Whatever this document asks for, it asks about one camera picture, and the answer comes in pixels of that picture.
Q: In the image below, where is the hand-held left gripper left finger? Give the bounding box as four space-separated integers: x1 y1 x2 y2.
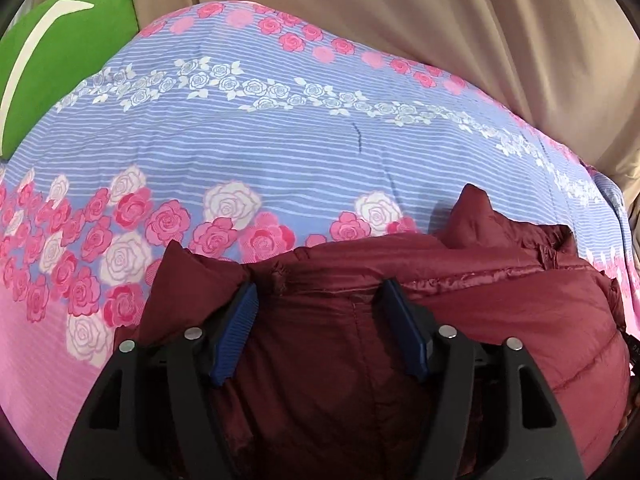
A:
57 281 261 480

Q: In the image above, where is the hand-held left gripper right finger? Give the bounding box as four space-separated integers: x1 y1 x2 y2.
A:
381 278 586 480

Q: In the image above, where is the maroon puffer jacket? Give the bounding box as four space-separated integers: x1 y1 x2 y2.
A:
114 183 632 480

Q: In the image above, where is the pink floral blanket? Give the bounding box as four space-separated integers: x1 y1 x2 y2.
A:
0 0 640 461

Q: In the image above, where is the beige curtain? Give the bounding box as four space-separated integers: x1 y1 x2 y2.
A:
130 0 640 261

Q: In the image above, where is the green plush pillow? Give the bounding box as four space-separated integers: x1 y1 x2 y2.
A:
0 0 140 161

